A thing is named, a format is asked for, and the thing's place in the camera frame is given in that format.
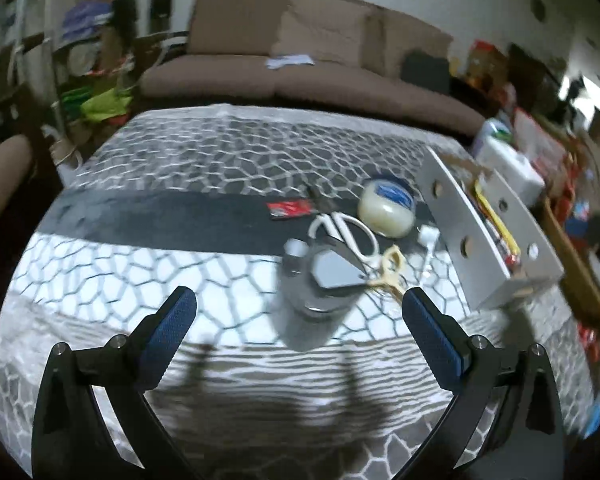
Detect beige plastic clip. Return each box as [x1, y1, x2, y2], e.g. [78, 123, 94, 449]
[366, 245, 406, 301]

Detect grey tumbler bottle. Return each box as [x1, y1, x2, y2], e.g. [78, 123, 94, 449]
[270, 237, 367, 352]

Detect clear tape roll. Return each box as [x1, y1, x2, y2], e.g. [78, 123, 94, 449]
[358, 174, 416, 240]

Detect white cardboard box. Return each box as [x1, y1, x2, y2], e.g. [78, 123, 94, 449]
[416, 148, 564, 310]

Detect wicker basket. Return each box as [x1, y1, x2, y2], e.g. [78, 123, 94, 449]
[541, 197, 600, 321]

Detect patterned grey table cloth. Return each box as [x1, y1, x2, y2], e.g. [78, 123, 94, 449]
[0, 105, 594, 479]

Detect red snack wrapper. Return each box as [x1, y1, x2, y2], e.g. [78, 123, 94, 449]
[266, 200, 314, 220]

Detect white tissue pack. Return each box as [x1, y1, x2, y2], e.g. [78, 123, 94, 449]
[472, 136, 545, 207]

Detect brown armchair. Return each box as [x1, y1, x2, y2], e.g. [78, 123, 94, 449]
[0, 134, 33, 215]

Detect green bag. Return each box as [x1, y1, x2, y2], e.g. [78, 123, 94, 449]
[80, 88, 132, 122]

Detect black cushion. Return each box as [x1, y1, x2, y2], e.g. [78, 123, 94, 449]
[400, 50, 450, 94]

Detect white paper on sofa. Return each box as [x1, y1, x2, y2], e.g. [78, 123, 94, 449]
[265, 54, 315, 70]

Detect brown sofa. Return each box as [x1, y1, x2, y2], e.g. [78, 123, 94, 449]
[140, 0, 486, 138]

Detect white handled scissors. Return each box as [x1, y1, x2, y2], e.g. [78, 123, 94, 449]
[306, 184, 380, 268]

